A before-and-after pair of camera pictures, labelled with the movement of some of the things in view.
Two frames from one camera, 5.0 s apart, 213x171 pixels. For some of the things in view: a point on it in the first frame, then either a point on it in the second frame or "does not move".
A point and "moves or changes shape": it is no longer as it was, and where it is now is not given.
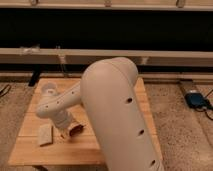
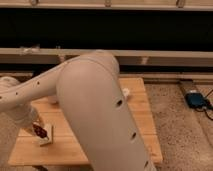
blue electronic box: (194, 99) does not move
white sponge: (45, 134) does not move
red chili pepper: (78, 130) moves or changes shape
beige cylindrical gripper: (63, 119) to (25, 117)
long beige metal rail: (86, 56) does not move
